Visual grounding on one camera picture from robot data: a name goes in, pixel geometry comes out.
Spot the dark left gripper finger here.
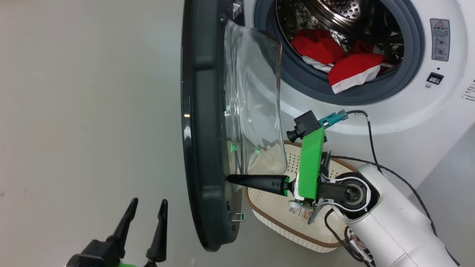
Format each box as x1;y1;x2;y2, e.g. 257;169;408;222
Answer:
108;198;138;258
147;199;168;263

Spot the cream perforated laundry basket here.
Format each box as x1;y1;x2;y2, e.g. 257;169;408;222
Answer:
243;141;357;253

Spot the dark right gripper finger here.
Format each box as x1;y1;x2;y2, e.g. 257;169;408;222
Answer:
227;175;291;196

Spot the grey rubber door gasket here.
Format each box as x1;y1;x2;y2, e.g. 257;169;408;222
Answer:
253;0;425;105

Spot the white front-load washing machine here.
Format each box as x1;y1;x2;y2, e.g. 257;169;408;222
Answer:
237;0;475;197

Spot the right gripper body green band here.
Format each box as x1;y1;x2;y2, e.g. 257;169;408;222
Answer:
288;128;331;206

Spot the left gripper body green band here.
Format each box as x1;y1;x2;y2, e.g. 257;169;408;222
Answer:
65;240;156;267

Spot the teal right camera connector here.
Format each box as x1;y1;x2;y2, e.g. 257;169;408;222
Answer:
318;110;349;128

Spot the black washing machine door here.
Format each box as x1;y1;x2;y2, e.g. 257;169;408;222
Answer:
181;0;288;253

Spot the grey warning sticker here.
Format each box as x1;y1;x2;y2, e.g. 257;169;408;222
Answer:
430;19;451;62

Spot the red and white garment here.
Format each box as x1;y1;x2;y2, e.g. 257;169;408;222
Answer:
290;29;394;94

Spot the steel washing machine drum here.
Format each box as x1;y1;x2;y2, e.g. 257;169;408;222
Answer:
275;0;405;65

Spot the paper basket label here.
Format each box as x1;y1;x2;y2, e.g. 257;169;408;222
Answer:
288;206;314;223

